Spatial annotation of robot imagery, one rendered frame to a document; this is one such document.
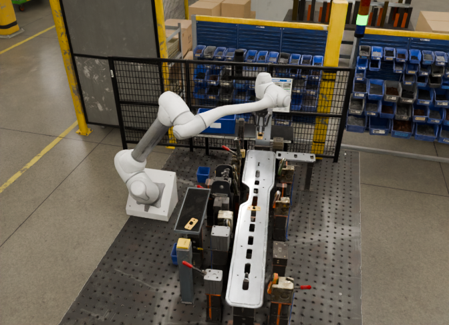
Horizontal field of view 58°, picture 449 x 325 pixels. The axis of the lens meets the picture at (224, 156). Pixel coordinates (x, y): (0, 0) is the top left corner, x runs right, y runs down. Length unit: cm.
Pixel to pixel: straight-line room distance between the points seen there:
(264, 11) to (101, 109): 493
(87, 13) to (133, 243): 275
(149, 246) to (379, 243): 214
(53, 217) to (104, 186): 60
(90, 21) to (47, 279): 264
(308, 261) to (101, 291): 128
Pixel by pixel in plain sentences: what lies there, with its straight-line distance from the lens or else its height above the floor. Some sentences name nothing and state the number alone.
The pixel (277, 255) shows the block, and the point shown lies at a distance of 228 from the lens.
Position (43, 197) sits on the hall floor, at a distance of 459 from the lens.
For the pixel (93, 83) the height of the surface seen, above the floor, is 72.
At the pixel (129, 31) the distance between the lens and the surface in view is 457.
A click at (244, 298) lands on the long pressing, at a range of 213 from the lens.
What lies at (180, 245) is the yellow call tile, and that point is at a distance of 214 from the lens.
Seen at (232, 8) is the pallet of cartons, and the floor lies 97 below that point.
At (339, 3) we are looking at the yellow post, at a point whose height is 200.
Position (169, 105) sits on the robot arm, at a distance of 244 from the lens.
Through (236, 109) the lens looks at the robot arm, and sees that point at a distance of 246.
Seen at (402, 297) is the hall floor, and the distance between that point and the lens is 365.
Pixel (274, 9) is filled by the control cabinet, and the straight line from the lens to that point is 905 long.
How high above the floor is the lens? 271
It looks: 35 degrees down
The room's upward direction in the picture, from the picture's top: straight up
